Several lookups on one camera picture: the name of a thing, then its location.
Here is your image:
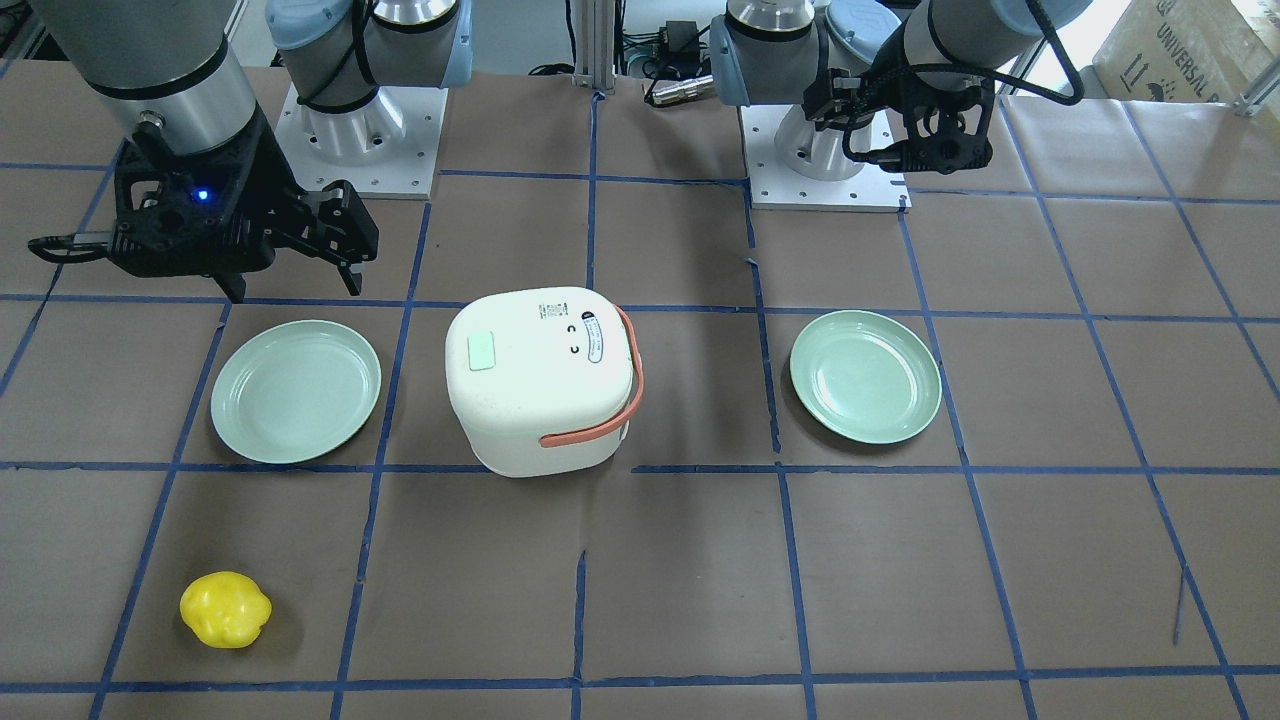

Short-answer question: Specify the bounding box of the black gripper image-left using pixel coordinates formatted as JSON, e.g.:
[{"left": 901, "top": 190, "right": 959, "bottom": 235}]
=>
[{"left": 28, "top": 111, "right": 379, "bottom": 304}]

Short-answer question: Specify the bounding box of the green plate image-right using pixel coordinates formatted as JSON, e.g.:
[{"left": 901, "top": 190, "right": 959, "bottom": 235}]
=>
[{"left": 788, "top": 310, "right": 942, "bottom": 445}]

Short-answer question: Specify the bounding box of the cardboard box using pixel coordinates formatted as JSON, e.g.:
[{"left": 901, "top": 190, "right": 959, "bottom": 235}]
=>
[{"left": 1093, "top": 1, "right": 1279, "bottom": 102}]

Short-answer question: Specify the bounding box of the black power adapter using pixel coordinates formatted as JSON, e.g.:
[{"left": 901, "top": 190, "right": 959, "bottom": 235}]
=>
[{"left": 658, "top": 20, "right": 701, "bottom": 59}]

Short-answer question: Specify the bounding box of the green plate image-left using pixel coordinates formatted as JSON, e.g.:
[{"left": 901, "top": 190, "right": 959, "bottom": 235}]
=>
[{"left": 210, "top": 319, "right": 381, "bottom": 465}]

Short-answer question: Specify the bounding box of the yellow bell pepper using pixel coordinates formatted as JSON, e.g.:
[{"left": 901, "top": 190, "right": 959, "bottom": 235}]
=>
[{"left": 179, "top": 571, "right": 273, "bottom": 650}]

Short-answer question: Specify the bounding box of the silver robot arm image-right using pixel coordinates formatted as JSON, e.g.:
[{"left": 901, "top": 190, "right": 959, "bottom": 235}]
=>
[{"left": 708, "top": 1, "right": 1088, "bottom": 182}]

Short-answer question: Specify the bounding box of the white base plate image-left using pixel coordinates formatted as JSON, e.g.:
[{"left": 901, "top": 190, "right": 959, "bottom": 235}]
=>
[{"left": 275, "top": 87, "right": 449, "bottom": 200}]

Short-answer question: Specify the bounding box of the silver cable connector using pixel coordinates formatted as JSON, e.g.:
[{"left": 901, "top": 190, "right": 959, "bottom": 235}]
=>
[{"left": 644, "top": 76, "right": 716, "bottom": 108}]

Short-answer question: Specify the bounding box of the aluminium frame post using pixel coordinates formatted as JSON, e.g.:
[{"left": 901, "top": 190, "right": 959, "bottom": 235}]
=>
[{"left": 570, "top": 1, "right": 621, "bottom": 96}]

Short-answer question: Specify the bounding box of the white rice cooker orange handle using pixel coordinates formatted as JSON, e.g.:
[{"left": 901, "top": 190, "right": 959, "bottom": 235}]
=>
[{"left": 445, "top": 286, "right": 645, "bottom": 478}]

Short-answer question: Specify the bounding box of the white base plate image-right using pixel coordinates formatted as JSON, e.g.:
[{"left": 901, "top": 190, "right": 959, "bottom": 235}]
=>
[{"left": 739, "top": 105, "right": 913, "bottom": 213}]

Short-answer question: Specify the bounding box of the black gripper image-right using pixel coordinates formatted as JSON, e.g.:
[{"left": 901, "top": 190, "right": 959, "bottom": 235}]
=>
[{"left": 803, "top": 63, "right": 997, "bottom": 176}]

